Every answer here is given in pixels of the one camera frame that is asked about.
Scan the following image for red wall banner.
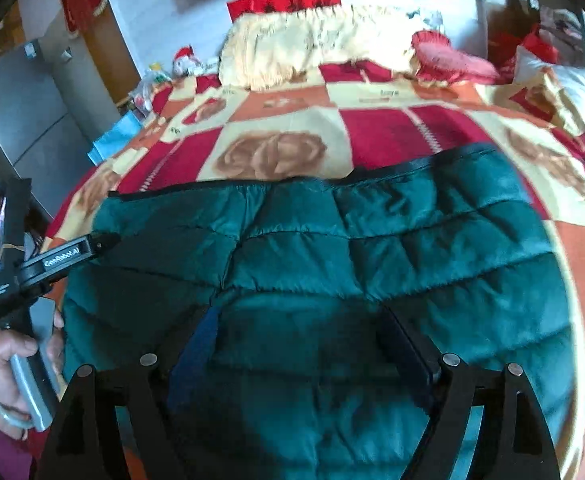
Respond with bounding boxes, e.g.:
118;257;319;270
226;0;344;23

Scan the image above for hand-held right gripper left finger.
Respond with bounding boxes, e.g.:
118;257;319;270
35;304;222;480

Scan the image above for red and white plush toy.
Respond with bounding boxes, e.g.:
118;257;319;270
172;46;204;77

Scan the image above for white pillow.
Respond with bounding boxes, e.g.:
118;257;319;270
515;45;585;133

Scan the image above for cream fringed blanket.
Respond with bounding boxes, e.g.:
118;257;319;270
219;4;423;92

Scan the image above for wooden door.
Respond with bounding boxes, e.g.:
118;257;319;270
81;7;142;107

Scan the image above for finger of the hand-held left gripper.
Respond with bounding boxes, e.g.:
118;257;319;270
90;231;122;257

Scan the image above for rose printed blanket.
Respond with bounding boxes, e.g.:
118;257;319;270
47;57;585;480

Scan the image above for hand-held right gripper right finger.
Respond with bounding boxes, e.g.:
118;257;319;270
379;304;562;480

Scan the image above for person's left hand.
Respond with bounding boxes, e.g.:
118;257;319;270
0;330;39;415

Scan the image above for red ruffled pillow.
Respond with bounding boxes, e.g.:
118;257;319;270
411;30;501;86

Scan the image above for teal quilted puffer jacket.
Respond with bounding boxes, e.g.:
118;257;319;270
60;142;576;480

